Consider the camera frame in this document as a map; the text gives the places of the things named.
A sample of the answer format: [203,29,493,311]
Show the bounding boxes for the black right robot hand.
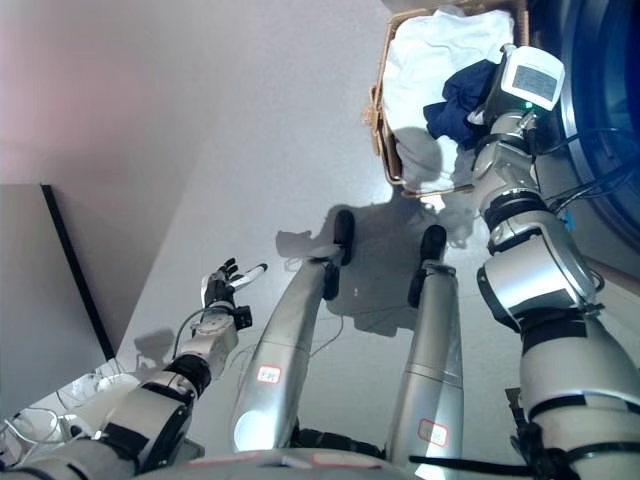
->
[466,43,567,126]

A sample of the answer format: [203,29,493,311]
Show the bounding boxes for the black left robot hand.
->
[201,257,269,308]

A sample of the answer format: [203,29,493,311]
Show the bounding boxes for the navy blue garment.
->
[423,59,502,151]

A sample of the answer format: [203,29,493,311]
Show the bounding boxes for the dark grey washing machine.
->
[527,0,640,281]

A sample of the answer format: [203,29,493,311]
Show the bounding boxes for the woven wicker laundry basket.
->
[360,0,532,201]

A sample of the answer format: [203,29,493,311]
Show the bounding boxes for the silver left robot leg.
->
[230,209,357,454]

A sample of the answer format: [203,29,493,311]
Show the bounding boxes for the silver robot leg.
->
[230,209,357,454]
[385,224,462,469]

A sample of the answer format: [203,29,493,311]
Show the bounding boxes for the white cloth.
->
[386,5,517,197]

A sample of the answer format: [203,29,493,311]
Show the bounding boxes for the grey robot torso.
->
[29,447,416,480]

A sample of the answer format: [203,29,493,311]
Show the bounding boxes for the silver right robot leg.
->
[385,224,462,469]

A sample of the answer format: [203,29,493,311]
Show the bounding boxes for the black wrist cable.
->
[532,125,640,214]

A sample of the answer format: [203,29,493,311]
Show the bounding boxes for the white cable bundle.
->
[0,362,136,459]

